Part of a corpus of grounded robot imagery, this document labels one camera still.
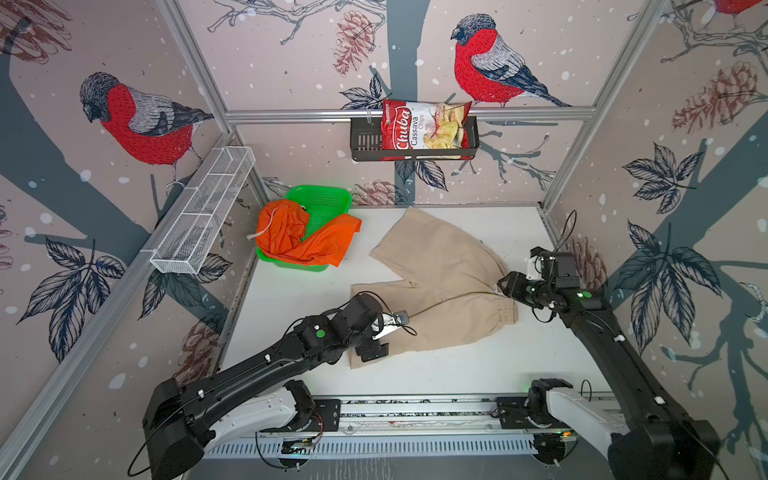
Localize beige shorts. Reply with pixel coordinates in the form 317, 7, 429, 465
351, 208, 519, 357

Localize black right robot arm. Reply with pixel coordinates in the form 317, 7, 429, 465
497, 247, 720, 479

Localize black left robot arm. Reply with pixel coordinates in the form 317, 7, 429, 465
142, 291, 391, 479

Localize orange shorts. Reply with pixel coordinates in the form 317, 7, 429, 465
248, 200, 362, 267

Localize green plastic basket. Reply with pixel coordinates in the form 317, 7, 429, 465
256, 185, 352, 272

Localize red cassava chips bag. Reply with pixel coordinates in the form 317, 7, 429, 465
380, 100, 472, 152

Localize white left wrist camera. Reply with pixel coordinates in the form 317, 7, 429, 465
372, 311, 410, 340

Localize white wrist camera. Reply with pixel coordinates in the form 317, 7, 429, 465
526, 247, 579, 282
372, 311, 410, 340

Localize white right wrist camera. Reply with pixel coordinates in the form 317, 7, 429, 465
526, 247, 579, 282

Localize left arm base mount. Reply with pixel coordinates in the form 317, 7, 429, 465
262, 380, 341, 433

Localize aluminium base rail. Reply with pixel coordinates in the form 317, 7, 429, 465
204, 392, 621, 468

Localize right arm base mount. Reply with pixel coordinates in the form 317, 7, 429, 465
491, 378, 573, 430

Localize white wire mesh shelf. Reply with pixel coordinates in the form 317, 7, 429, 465
150, 146, 255, 275

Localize black wall basket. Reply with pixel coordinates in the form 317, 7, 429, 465
350, 116, 480, 162

